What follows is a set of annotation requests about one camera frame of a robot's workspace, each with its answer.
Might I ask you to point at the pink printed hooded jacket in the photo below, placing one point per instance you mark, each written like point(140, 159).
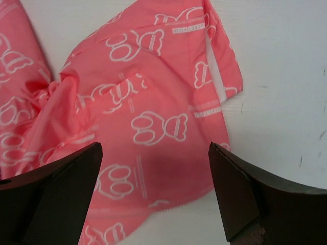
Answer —
point(147, 85)

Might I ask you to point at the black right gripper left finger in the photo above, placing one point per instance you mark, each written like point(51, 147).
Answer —
point(49, 205)

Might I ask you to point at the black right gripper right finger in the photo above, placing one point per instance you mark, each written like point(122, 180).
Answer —
point(258, 207)

